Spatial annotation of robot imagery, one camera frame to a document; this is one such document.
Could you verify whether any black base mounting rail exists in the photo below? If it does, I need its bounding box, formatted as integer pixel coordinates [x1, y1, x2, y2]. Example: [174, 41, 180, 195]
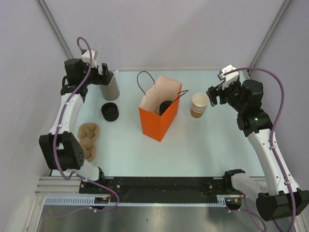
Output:
[79, 176, 252, 203]

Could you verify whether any stack of brown paper cups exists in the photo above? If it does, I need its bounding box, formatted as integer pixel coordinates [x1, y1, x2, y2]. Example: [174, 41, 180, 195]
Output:
[190, 93, 210, 118]

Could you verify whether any grey cylindrical straw holder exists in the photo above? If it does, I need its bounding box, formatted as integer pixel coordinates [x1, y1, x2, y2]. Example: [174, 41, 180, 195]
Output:
[99, 71, 120, 101]

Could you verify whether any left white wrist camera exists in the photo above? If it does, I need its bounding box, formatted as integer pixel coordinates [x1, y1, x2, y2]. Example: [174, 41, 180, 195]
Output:
[82, 49, 98, 69]

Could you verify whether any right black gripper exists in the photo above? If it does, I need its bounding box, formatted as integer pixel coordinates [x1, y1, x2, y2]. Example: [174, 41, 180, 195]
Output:
[206, 78, 246, 113]

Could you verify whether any single black cup lid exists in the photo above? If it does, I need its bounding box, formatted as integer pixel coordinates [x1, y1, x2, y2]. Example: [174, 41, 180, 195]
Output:
[159, 101, 173, 112]

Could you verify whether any stack of black lids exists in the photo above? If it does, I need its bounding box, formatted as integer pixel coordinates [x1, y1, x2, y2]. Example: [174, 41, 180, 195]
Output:
[101, 102, 119, 122]

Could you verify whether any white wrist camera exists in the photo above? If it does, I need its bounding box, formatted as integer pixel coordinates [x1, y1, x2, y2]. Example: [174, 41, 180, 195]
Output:
[217, 65, 239, 89]
[82, 49, 98, 69]

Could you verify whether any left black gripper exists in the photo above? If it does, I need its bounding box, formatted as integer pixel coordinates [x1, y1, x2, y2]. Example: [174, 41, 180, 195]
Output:
[79, 59, 111, 86]

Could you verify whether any white slotted cable duct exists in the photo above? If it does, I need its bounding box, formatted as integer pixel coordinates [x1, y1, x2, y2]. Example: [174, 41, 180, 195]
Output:
[44, 195, 243, 207]

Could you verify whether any orange paper bag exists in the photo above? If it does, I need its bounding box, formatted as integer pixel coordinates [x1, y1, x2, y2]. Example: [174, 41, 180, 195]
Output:
[139, 75, 188, 142]

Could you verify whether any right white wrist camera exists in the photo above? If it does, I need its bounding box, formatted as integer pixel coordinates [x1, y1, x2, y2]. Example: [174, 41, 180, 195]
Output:
[217, 65, 239, 89]

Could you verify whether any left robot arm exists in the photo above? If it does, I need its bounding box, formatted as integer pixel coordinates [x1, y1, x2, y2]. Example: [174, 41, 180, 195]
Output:
[39, 58, 107, 193]

